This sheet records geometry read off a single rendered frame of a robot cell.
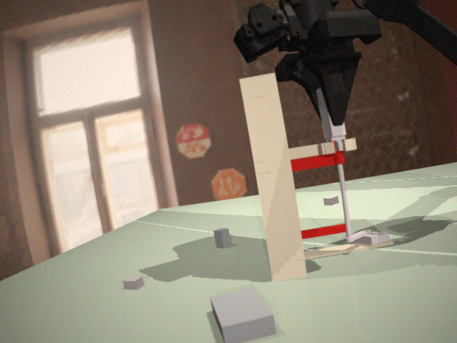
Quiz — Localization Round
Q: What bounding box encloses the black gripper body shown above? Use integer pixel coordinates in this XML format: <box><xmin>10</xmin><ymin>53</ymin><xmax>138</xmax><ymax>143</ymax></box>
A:
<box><xmin>275</xmin><ymin>0</ymin><xmax>383</xmax><ymax>82</ymax></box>

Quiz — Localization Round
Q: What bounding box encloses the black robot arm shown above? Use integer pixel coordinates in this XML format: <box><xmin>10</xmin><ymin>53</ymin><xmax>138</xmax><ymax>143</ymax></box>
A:
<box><xmin>234</xmin><ymin>0</ymin><xmax>457</xmax><ymax>65</ymax></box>

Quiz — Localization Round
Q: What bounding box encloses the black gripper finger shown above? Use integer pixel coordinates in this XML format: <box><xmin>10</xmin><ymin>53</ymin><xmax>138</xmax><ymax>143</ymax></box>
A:
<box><xmin>302</xmin><ymin>52</ymin><xmax>362</xmax><ymax>126</ymax></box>
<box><xmin>287</xmin><ymin>71</ymin><xmax>322</xmax><ymax>122</ymax></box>

